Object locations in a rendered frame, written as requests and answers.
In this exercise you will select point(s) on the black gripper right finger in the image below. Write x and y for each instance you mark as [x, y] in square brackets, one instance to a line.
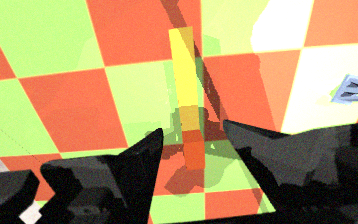
[284, 164]

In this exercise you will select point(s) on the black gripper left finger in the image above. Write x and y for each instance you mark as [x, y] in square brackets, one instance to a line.
[130, 175]

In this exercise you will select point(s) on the dark grey wedge on base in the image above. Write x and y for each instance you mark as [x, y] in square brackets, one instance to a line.
[347, 91]

